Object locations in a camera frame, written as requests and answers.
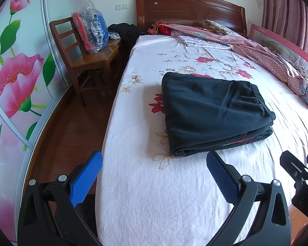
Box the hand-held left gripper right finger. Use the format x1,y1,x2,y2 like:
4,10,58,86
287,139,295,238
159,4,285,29
206,151,292,246

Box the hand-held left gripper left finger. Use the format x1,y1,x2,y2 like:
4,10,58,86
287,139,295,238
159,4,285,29
17,151,103,246

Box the dark pants with red stripe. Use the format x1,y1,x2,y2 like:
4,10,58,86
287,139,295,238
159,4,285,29
161,72,276,157

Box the bed with white floral sheet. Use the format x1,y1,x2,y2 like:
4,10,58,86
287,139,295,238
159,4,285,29
95,34,308,246

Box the floral wardrobe door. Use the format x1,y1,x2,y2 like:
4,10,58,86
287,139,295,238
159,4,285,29
0,0,86,244

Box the wooden chair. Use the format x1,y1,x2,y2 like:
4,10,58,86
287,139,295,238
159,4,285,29
49,17,121,108

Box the pink patterned quilt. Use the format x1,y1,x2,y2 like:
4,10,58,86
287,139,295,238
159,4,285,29
169,23,308,118

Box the wooden nightstand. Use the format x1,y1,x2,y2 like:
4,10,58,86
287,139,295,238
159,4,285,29
106,39,130,82

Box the clear plastic bag with clothes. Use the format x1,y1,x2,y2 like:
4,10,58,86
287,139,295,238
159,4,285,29
70,0,110,55

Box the black clothing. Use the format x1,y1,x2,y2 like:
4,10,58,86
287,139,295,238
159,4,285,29
108,23,150,64

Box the beige floral cloth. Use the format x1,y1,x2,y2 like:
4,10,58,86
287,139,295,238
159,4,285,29
203,20,238,35

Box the pink curtain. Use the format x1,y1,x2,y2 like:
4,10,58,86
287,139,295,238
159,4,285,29
262,0,308,57

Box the red pillow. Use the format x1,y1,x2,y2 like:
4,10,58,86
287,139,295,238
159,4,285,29
159,24,173,36

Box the orange fringed cloth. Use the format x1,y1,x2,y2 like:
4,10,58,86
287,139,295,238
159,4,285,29
147,21,165,35

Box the wooden headboard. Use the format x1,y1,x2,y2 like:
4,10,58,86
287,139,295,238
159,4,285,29
135,0,247,38

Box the pink bed guard rail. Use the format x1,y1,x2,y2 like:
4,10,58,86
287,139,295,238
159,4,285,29
249,24,308,82

